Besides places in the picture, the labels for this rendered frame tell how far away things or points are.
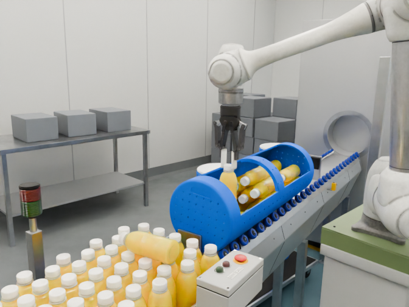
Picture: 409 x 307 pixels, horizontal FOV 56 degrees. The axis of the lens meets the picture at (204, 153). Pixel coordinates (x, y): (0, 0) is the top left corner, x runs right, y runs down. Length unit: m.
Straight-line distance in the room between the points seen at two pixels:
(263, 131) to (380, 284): 3.88
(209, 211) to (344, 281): 0.55
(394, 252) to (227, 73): 0.79
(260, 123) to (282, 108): 0.45
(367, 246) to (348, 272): 0.14
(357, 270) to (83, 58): 4.09
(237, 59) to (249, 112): 4.12
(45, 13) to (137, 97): 1.53
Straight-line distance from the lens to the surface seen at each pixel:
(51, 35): 4.80
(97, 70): 5.05
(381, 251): 1.46
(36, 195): 1.35
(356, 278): 1.54
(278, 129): 5.05
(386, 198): 1.28
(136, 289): 1.05
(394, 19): 1.22
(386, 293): 1.52
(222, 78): 1.17
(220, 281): 1.06
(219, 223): 1.41
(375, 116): 2.58
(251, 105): 5.27
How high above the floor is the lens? 1.65
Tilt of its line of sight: 13 degrees down
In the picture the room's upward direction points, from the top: 1 degrees clockwise
